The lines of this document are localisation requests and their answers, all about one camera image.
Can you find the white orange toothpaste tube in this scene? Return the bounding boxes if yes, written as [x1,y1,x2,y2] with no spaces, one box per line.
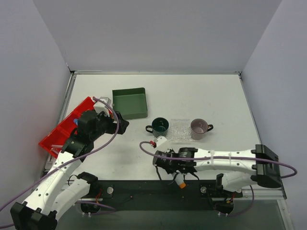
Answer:
[172,173,186,189]

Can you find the clear textured acrylic holder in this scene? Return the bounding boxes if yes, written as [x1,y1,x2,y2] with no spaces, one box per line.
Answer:
[169,118,192,142]

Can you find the dark green mug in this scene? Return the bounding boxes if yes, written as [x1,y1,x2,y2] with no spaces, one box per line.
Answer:
[145,117,169,138]

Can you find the grey mug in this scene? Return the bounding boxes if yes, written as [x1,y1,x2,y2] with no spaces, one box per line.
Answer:
[190,118,214,140]

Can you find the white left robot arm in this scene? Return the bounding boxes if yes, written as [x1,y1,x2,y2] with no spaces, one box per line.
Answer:
[10,110,129,230]

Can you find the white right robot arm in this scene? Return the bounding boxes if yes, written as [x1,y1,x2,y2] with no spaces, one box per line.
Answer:
[153,144,282,192]

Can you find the green plastic tray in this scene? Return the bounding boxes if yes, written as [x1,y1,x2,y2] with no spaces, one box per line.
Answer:
[112,87,148,120]

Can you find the clear textured oval tray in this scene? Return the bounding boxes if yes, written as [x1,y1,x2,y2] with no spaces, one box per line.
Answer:
[154,118,202,144]

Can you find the red plastic organizer box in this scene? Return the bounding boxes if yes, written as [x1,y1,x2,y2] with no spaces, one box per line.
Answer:
[39,96,95,159]

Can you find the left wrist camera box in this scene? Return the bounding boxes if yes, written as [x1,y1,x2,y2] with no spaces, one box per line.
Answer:
[94,97,112,116]

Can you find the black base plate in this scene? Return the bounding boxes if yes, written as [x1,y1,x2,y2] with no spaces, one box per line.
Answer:
[82,180,243,211]

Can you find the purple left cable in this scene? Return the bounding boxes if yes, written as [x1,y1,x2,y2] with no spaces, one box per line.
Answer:
[0,96,120,227]

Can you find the aluminium frame rail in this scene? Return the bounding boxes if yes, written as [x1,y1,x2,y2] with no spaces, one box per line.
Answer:
[43,178,287,202]

